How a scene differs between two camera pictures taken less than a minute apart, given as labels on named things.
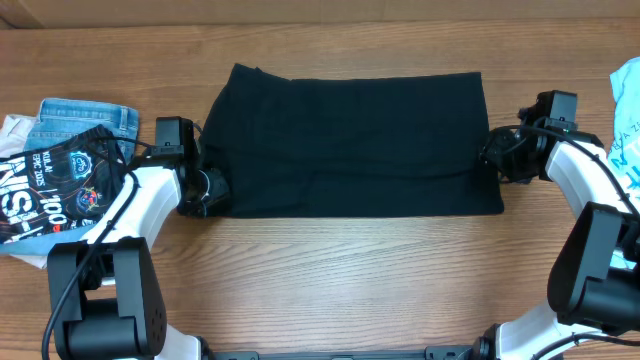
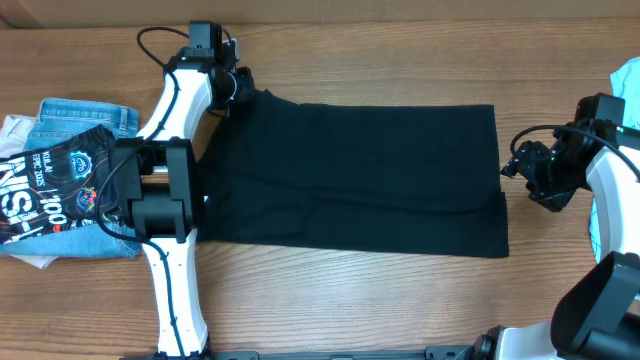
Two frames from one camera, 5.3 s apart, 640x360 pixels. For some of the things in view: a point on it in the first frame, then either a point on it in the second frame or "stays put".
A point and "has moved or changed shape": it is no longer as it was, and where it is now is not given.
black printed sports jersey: [65, 185] stays put
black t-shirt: [366, 146] has moved or changed shape
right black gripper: [490, 154] to [523, 164]
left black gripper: [220, 186] to [246, 90]
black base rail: [429, 353] stays put
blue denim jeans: [59, 121] stays put
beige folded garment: [15, 133] stays put
